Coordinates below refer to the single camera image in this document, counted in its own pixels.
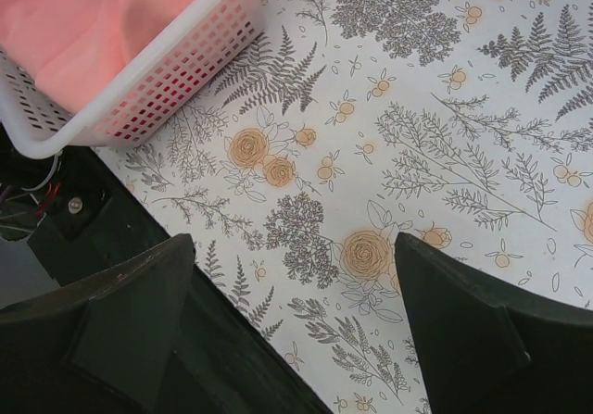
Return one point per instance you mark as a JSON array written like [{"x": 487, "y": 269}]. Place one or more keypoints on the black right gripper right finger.
[{"x": 489, "y": 346}]

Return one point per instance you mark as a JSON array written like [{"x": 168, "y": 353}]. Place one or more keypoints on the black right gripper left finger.
[{"x": 116, "y": 321}]

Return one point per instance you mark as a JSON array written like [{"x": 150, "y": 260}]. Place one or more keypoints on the floral table mat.
[{"x": 467, "y": 123}]

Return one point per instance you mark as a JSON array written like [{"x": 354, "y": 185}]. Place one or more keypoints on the pink cloth in basket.
[{"x": 74, "y": 48}]

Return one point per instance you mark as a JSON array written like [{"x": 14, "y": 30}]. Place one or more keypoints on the white plastic basket front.
[{"x": 180, "y": 61}]

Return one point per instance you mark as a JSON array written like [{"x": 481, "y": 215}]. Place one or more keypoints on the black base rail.
[{"x": 139, "y": 266}]

